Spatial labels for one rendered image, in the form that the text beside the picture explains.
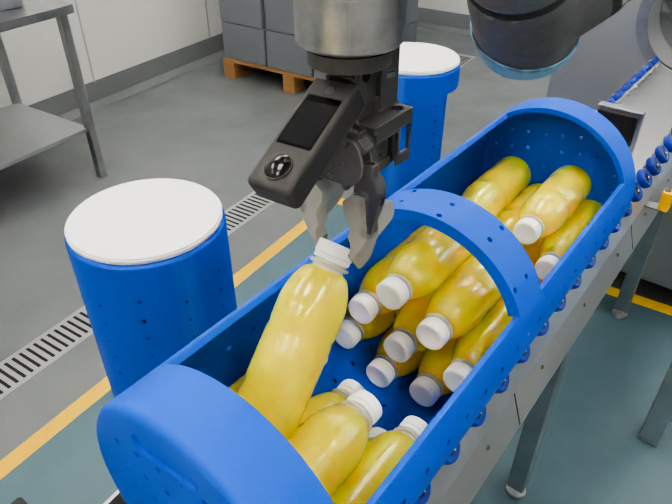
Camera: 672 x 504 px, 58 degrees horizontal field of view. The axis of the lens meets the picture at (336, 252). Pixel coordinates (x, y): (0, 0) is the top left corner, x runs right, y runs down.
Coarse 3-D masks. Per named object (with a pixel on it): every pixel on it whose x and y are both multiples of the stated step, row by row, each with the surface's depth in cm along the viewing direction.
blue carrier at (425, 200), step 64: (512, 128) 113; (576, 128) 105; (448, 192) 78; (512, 256) 74; (576, 256) 85; (256, 320) 76; (512, 320) 72; (192, 384) 52; (320, 384) 85; (128, 448) 56; (192, 448) 47; (256, 448) 48; (448, 448) 64
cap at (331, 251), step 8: (320, 240) 60; (328, 240) 59; (320, 248) 60; (328, 248) 59; (336, 248) 59; (344, 248) 59; (320, 256) 59; (328, 256) 59; (336, 256) 59; (344, 256) 59; (344, 264) 60
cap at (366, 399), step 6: (360, 390) 65; (354, 396) 65; (360, 396) 64; (366, 396) 64; (372, 396) 64; (360, 402) 64; (366, 402) 64; (372, 402) 64; (378, 402) 64; (366, 408) 63; (372, 408) 64; (378, 408) 64; (372, 414) 64; (378, 414) 64; (372, 420) 64
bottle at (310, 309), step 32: (288, 288) 59; (320, 288) 58; (288, 320) 58; (320, 320) 58; (256, 352) 60; (288, 352) 58; (320, 352) 59; (256, 384) 58; (288, 384) 58; (288, 416) 58
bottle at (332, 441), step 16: (320, 416) 61; (336, 416) 60; (352, 416) 61; (368, 416) 63; (304, 432) 59; (320, 432) 59; (336, 432) 59; (352, 432) 60; (368, 432) 62; (304, 448) 57; (320, 448) 57; (336, 448) 58; (352, 448) 59; (320, 464) 57; (336, 464) 58; (352, 464) 59; (320, 480) 56; (336, 480) 58
